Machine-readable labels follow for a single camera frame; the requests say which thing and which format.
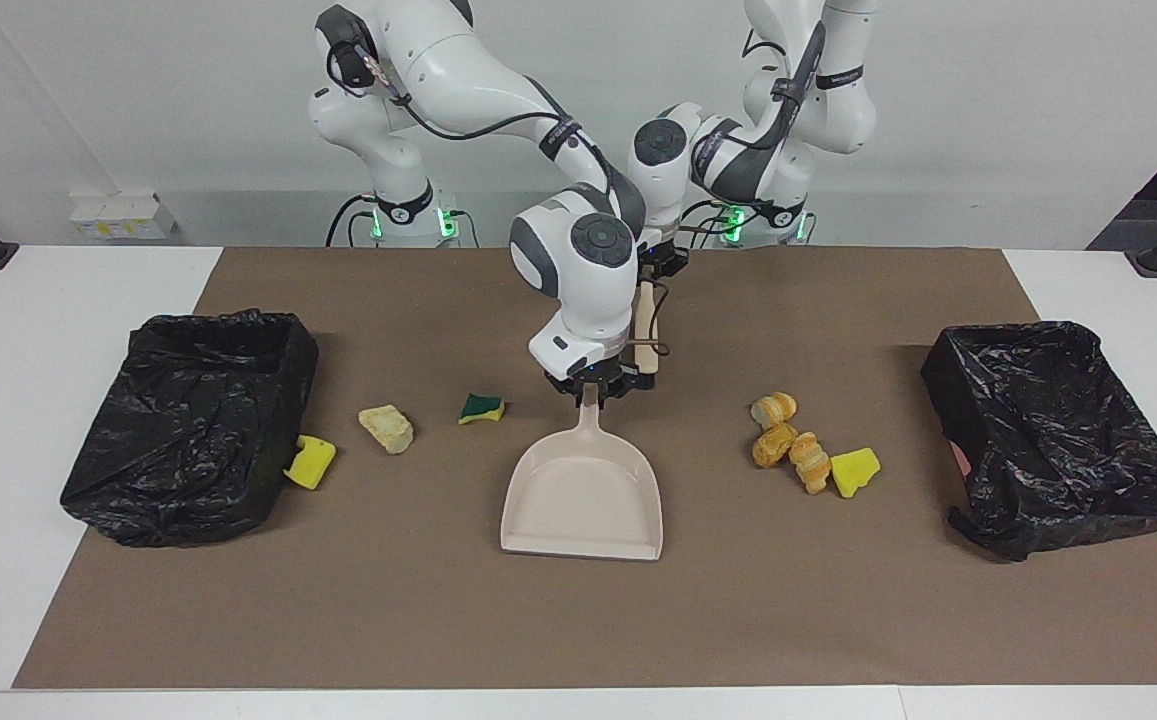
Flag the black right base cable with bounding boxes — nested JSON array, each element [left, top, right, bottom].
[[326, 195, 379, 248]]

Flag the beige hand brush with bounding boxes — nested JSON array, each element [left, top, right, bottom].
[[635, 278, 661, 376]]

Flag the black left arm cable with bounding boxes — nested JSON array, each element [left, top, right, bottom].
[[743, 20, 829, 151]]

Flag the black base cable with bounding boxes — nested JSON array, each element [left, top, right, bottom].
[[326, 195, 379, 248], [678, 195, 739, 246]]

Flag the yellow sponge block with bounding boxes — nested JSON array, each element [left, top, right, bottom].
[[283, 435, 337, 491]]

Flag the yellow sponge wedge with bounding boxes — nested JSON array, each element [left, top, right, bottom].
[[830, 448, 881, 499]]

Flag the white wall socket box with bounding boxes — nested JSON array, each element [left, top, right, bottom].
[[70, 192, 179, 241]]

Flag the brown table mat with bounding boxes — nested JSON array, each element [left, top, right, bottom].
[[13, 247, 1157, 689]]

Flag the brown bread roll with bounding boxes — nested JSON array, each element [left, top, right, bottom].
[[752, 423, 799, 469]]

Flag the long twisted croissant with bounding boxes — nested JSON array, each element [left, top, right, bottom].
[[789, 432, 832, 495]]

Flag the black left base cable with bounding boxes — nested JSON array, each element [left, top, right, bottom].
[[678, 195, 739, 246]]

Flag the black bag lined pink bin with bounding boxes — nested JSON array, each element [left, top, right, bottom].
[[920, 320, 1157, 562]]

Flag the beige plastic dustpan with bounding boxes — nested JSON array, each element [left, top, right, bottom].
[[500, 385, 665, 562]]

